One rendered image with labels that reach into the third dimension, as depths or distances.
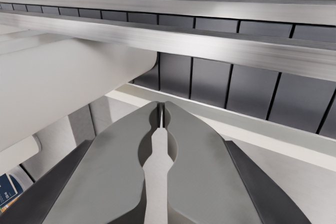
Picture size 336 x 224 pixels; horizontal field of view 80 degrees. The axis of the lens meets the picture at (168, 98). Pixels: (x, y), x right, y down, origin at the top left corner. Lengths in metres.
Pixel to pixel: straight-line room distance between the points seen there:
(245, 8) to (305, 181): 0.22
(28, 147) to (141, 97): 0.43
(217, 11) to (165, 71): 0.08
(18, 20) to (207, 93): 0.18
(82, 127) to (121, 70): 0.29
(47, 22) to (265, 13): 0.16
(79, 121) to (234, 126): 0.33
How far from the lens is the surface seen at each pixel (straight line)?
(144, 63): 0.20
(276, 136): 0.17
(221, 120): 0.18
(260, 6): 0.18
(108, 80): 0.16
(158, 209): 0.52
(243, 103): 0.20
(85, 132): 0.46
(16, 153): 0.60
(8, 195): 0.98
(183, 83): 0.21
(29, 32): 0.28
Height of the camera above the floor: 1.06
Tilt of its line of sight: 49 degrees down
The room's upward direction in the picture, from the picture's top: 130 degrees counter-clockwise
